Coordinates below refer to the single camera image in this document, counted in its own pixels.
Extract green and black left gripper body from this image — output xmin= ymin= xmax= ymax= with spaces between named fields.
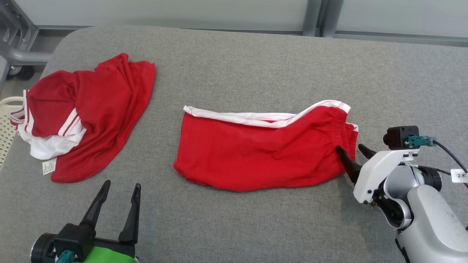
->
xmin=78 ymin=237 xmax=140 ymax=263

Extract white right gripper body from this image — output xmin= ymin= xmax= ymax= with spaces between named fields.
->
xmin=352 ymin=149 xmax=419 ymax=205

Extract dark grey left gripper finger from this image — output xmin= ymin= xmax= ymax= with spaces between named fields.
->
xmin=79 ymin=179 xmax=111 ymax=230
xmin=118 ymin=183 xmax=141 ymax=245

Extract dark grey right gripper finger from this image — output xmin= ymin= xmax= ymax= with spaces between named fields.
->
xmin=336 ymin=146 xmax=363 ymax=185
xmin=358 ymin=144 xmax=378 ymax=160

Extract red shorts with white trim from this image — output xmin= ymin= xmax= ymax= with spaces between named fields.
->
xmin=173 ymin=100 xmax=359 ymax=193

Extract red and white basketball jersey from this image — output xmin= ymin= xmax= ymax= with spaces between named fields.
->
xmin=10 ymin=53 xmax=156 ymax=183

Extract cream plastic laundry basket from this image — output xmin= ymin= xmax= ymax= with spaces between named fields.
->
xmin=0 ymin=96 xmax=25 ymax=169

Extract grey metal wheeled cart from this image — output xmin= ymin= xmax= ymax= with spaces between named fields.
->
xmin=0 ymin=0 xmax=52 ymax=81

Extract left camera cable teal plug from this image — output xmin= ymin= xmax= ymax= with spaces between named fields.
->
xmin=56 ymin=250 xmax=76 ymax=263

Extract camera cable teal plug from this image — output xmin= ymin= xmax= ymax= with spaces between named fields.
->
xmin=407 ymin=135 xmax=468 ymax=173
xmin=56 ymin=250 xmax=76 ymax=263

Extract right camera cable teal plug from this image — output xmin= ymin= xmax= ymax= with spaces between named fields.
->
xmin=407 ymin=135 xmax=468 ymax=173

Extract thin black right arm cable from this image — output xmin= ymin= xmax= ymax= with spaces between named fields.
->
xmin=417 ymin=165 xmax=453 ymax=176

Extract white cable label tag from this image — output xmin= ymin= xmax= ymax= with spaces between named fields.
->
xmin=450 ymin=168 xmax=468 ymax=183

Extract grey partition post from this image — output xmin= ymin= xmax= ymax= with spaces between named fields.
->
xmin=322 ymin=0 xmax=344 ymax=38
xmin=302 ymin=0 xmax=323 ymax=37

